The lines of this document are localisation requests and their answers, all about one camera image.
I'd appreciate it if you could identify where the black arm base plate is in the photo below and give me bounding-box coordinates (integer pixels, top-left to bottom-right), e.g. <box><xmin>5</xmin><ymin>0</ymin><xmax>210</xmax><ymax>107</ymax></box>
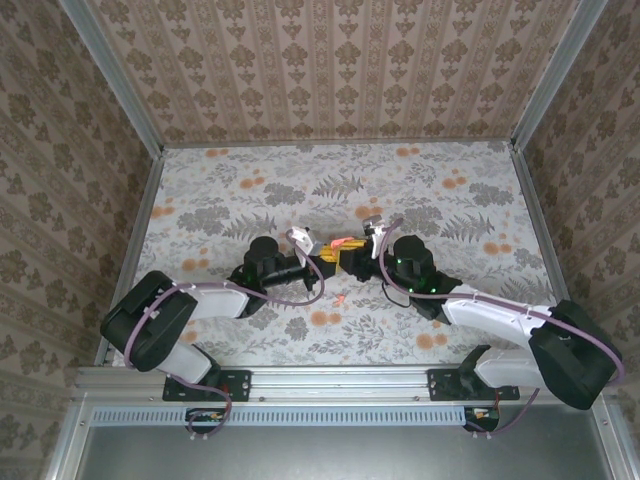
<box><xmin>427</xmin><ymin>368</ymin><xmax>521</xmax><ymax>403</ymax></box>
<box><xmin>163</xmin><ymin>368</ymin><xmax>251</xmax><ymax>403</ymax></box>

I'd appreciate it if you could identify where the aluminium frame post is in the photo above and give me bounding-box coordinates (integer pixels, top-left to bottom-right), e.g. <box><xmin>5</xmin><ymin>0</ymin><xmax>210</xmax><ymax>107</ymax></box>
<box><xmin>58</xmin><ymin>0</ymin><xmax>165</xmax><ymax>156</ymax></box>
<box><xmin>510</xmin><ymin>0</ymin><xmax>609</xmax><ymax>151</ymax></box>

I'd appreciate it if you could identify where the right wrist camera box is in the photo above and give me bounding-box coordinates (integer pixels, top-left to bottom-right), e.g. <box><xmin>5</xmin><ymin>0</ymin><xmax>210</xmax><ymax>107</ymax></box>
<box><xmin>360</xmin><ymin>214</ymin><xmax>390</xmax><ymax>247</ymax></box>

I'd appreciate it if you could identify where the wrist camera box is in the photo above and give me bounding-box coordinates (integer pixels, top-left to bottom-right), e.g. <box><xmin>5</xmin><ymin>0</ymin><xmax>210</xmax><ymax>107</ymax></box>
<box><xmin>285</xmin><ymin>225</ymin><xmax>317</xmax><ymax>257</ymax></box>
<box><xmin>360</xmin><ymin>214</ymin><xmax>390</xmax><ymax>247</ymax></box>

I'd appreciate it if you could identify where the black wiring junction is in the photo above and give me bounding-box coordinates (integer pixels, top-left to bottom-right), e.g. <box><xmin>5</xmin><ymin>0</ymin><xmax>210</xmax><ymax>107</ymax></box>
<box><xmin>462</xmin><ymin>405</ymin><xmax>501</xmax><ymax>434</ymax></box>
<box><xmin>185</xmin><ymin>407</ymin><xmax>234</xmax><ymax>435</ymax></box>

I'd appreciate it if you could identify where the grey metal sheet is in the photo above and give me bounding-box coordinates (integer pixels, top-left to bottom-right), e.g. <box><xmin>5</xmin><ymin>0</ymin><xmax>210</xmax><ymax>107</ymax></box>
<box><xmin>74</xmin><ymin>424</ymin><xmax>616</xmax><ymax>480</ymax></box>

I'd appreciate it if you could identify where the aluminium table edge rail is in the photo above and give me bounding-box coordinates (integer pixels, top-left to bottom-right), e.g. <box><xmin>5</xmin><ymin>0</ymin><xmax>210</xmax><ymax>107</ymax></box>
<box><xmin>97</xmin><ymin>149</ymin><xmax>166</xmax><ymax>366</ymax></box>
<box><xmin>509</xmin><ymin>147</ymin><xmax>591</xmax><ymax>364</ymax></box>
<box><xmin>162</xmin><ymin>138</ymin><xmax>516</xmax><ymax>150</ymax></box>

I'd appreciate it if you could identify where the floral patterned table cover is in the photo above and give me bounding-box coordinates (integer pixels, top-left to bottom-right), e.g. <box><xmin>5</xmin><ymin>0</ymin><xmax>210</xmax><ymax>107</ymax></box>
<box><xmin>112</xmin><ymin>140</ymin><xmax>576</xmax><ymax>367</ymax></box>

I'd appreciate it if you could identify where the grey slotted cable duct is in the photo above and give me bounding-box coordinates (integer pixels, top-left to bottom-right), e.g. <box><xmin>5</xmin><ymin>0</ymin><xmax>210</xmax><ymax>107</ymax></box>
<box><xmin>92</xmin><ymin>405</ymin><xmax>469</xmax><ymax>426</ymax></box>

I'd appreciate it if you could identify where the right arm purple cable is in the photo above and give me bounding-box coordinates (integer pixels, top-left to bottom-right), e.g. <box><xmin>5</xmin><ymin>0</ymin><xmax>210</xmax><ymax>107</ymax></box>
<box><xmin>377</xmin><ymin>217</ymin><xmax>626</xmax><ymax>440</ymax></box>

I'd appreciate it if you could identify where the wide aluminium extrusion beam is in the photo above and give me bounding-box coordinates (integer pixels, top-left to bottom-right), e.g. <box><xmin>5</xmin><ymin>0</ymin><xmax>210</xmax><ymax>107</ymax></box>
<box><xmin>74</xmin><ymin>365</ymin><xmax>614</xmax><ymax>401</ymax></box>

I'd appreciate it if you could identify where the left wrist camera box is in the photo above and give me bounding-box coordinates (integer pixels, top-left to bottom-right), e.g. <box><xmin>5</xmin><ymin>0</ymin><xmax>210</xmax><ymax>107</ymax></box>
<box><xmin>285</xmin><ymin>225</ymin><xmax>317</xmax><ymax>257</ymax></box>

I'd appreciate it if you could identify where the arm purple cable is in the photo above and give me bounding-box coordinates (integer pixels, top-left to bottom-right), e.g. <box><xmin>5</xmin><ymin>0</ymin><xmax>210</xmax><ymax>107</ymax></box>
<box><xmin>377</xmin><ymin>217</ymin><xmax>626</xmax><ymax>440</ymax></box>
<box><xmin>122</xmin><ymin>229</ymin><xmax>326</xmax><ymax>441</ymax></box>

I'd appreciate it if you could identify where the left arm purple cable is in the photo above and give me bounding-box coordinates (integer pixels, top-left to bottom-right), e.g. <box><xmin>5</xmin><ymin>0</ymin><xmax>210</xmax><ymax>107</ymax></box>
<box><xmin>122</xmin><ymin>229</ymin><xmax>326</xmax><ymax>441</ymax></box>

